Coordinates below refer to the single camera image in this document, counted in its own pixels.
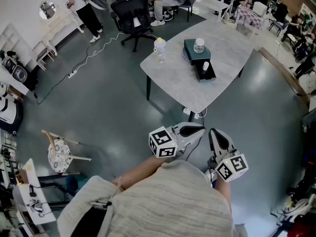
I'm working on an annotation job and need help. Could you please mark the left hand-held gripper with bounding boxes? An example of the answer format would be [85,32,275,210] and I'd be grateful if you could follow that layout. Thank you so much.
[149,121,206,159]

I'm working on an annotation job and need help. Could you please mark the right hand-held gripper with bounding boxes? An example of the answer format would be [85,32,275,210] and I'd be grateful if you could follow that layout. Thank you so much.
[207,128,249,182]

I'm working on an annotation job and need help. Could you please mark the black tray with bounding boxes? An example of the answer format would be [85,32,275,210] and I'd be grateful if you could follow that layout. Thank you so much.
[193,60,217,83]

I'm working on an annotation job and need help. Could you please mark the person's left forearm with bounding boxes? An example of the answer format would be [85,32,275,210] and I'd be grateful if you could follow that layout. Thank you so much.
[111,155,180,190]

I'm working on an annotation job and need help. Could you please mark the person's right forearm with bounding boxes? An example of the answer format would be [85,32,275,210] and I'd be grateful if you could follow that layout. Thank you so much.
[215,178,233,208]

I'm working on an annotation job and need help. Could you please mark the dark teal box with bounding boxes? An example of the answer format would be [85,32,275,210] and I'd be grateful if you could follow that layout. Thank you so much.
[184,39,213,66]

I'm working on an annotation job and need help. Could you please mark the person's grey shirt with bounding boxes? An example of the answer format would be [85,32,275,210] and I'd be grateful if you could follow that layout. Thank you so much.
[57,159,235,237]

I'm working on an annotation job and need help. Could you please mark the clear glass jar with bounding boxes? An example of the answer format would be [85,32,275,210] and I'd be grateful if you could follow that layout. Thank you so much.
[193,38,206,54]

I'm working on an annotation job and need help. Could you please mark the clear bottle with yellow lid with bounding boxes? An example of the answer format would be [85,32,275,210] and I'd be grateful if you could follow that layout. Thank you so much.
[153,37,167,64]

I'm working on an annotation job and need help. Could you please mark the checkered tablecloth table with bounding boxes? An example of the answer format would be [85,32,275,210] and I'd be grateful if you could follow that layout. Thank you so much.
[235,4,265,31]

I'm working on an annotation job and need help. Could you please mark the black office chair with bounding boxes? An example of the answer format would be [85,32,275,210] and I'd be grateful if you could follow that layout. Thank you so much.
[110,0,159,53]

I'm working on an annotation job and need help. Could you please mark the wooden chair with floral cushion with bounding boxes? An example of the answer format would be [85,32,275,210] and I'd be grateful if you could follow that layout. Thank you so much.
[41,129,92,175]

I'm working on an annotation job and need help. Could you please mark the white chair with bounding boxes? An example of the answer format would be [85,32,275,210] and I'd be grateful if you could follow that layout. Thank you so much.
[32,40,56,72]

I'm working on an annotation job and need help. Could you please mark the white vanity table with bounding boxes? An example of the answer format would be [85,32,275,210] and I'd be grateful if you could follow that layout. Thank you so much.
[33,7,85,57]

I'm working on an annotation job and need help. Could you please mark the white desk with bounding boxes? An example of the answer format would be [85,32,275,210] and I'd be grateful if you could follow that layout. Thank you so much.
[11,158,57,226]

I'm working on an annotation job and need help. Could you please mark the white floor appliance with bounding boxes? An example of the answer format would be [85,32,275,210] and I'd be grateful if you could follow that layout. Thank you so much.
[0,95,24,134]

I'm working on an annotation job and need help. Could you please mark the round mirror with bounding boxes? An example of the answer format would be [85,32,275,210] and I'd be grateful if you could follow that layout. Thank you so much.
[39,0,57,20]

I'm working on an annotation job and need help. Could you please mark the white power cable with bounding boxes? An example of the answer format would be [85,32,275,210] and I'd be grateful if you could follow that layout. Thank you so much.
[73,32,158,74]

